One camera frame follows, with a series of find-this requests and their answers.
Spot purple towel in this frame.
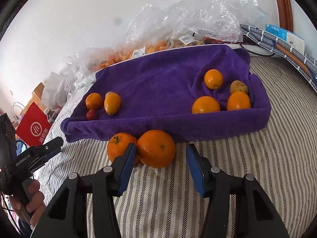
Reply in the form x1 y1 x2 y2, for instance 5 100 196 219
61 45 271 142

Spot yellow-green round fruit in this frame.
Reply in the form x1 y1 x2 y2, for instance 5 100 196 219
230 80 248 94

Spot orange with green stem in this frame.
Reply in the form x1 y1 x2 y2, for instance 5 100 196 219
107 133 137 162

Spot brown wooden frame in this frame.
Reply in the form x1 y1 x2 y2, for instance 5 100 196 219
276 0 293 32

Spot white paper bag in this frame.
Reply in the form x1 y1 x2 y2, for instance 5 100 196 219
41 72 67 110

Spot large bumpy orange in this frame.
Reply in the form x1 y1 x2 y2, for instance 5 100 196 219
137 130 176 168

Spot white plate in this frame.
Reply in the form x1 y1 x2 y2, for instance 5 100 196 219
227 43 274 57

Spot small oval orange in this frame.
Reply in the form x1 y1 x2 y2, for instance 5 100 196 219
104 93 121 115

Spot clear plastic bags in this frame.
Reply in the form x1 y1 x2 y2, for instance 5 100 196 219
60 0 268 90

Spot striped bed cover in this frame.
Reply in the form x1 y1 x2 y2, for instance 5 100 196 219
34 55 317 238

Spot white blue box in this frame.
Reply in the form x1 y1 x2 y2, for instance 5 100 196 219
265 24 305 54

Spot small red fruit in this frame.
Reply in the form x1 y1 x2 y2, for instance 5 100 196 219
86 109 98 121

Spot left hand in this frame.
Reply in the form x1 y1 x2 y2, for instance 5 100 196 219
9 179 46 227

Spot small green-yellow fruit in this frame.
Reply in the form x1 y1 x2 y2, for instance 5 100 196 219
105 91 114 98

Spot grey checked folded cloth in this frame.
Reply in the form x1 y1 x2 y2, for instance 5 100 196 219
240 24 316 92

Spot red paper bag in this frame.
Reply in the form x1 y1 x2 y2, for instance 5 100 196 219
16 103 52 146

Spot cardboard box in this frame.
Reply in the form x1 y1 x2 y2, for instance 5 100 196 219
20 82 47 116

